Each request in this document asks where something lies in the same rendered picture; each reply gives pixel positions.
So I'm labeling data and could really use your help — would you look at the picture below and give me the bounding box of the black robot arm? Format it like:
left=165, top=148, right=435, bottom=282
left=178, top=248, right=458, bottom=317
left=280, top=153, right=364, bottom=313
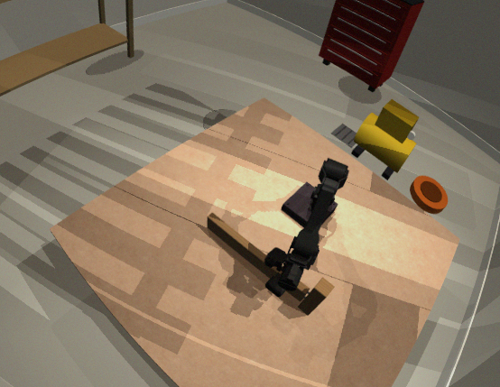
left=265, top=158, right=349, bottom=291

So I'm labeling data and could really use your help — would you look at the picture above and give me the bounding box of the brown wooden post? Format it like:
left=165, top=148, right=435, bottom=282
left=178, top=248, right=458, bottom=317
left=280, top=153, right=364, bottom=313
left=298, top=277, right=335, bottom=316

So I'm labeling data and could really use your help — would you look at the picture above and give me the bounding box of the wooden rail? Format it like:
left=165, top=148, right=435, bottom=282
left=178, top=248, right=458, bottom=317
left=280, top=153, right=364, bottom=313
left=208, top=213, right=310, bottom=301

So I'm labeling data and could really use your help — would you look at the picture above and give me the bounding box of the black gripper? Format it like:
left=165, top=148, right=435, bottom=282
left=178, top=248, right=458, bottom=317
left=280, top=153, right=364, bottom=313
left=265, top=261, right=288, bottom=297

